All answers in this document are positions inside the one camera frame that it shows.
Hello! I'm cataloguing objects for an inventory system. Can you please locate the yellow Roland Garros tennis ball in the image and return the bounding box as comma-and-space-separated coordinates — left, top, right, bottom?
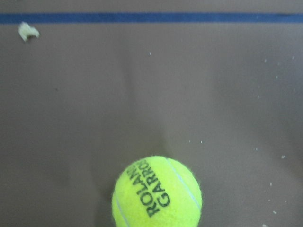
112, 156, 203, 227

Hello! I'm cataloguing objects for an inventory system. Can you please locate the large foam crumb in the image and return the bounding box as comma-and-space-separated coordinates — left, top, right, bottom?
18, 22, 40, 42

